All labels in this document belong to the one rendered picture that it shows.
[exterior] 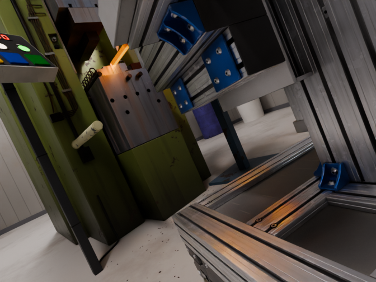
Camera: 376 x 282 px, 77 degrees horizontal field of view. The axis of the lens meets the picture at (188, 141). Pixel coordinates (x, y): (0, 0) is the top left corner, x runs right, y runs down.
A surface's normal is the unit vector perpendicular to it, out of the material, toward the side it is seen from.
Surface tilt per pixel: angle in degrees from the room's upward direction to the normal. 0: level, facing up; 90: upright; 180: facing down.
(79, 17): 90
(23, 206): 90
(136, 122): 90
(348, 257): 0
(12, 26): 90
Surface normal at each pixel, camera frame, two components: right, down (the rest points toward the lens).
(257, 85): -0.85, 0.40
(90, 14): 0.58, -0.20
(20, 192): 0.35, -0.08
